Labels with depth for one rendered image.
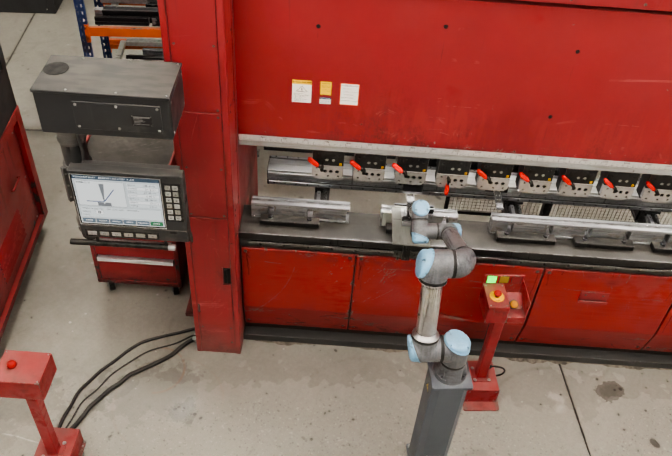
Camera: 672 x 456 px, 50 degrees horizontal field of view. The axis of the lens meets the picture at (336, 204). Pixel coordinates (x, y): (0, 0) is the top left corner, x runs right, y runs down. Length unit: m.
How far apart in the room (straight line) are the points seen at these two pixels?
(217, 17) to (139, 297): 2.22
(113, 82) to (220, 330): 1.78
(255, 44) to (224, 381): 1.92
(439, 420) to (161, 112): 1.85
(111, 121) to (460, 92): 1.47
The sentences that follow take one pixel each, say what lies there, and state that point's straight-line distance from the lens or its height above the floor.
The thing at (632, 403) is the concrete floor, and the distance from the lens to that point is 4.50.
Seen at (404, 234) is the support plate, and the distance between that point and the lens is 3.51.
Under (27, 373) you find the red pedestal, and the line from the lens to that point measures 3.37.
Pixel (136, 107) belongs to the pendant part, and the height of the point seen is 1.90.
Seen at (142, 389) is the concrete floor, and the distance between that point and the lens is 4.18.
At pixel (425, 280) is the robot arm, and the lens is 2.90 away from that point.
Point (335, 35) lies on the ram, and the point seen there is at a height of 1.94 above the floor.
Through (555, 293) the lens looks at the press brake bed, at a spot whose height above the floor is 0.59.
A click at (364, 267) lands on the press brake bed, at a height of 0.68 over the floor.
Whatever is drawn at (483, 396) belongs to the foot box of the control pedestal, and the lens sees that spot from 4.16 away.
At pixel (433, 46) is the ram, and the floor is 1.93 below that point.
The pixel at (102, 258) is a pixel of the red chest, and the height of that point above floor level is 0.34.
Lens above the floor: 3.41
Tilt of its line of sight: 42 degrees down
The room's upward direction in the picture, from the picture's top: 4 degrees clockwise
